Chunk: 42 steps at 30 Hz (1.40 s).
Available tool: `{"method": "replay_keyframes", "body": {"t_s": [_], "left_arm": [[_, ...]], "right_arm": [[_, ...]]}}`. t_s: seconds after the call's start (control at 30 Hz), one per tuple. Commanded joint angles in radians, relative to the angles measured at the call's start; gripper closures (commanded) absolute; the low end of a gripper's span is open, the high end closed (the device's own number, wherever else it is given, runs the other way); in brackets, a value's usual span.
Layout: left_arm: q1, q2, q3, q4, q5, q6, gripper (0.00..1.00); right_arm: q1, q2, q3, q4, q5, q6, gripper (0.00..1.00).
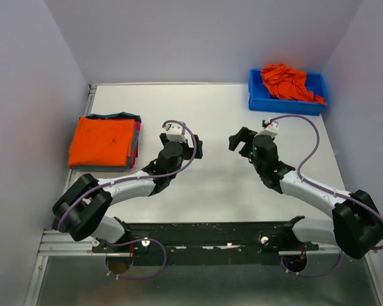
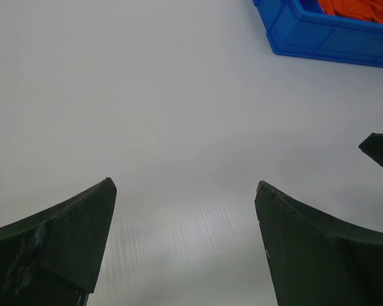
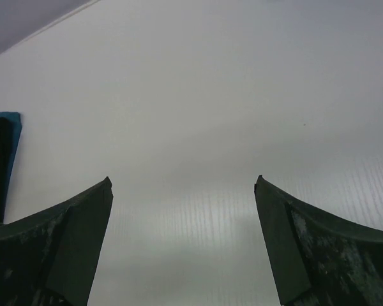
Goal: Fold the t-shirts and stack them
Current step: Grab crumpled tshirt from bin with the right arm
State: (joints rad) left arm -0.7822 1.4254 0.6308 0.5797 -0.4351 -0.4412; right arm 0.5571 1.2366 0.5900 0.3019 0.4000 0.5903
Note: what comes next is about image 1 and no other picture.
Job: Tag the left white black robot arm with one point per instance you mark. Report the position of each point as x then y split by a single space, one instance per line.
81 210

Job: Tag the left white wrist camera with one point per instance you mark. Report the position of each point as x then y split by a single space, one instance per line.
175 132

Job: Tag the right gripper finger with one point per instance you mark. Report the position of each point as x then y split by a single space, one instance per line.
247 149
241 136

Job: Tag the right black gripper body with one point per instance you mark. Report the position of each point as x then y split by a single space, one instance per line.
256 162

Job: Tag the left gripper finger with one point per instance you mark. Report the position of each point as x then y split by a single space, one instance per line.
197 152
163 138

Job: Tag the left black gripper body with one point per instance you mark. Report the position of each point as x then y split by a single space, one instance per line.
187 152

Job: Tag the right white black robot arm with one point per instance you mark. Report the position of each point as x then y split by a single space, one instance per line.
353 223

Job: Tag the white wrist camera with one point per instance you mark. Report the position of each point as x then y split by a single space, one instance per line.
270 128
175 132

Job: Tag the folded dark teal shirt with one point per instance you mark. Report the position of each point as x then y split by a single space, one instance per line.
115 116

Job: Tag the blue plastic bin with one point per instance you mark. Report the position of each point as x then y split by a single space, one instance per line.
260 99

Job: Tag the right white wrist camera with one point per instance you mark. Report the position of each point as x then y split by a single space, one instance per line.
270 128

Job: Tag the folded magenta shirt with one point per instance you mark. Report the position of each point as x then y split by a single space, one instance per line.
134 145

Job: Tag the aluminium frame rail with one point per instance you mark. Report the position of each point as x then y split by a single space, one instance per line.
54 243

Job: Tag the orange t shirt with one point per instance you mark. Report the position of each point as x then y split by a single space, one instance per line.
286 83

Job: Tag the folded orange shirt on stack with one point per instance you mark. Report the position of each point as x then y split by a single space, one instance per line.
100 143

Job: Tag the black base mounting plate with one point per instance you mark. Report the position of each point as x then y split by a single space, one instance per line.
206 243

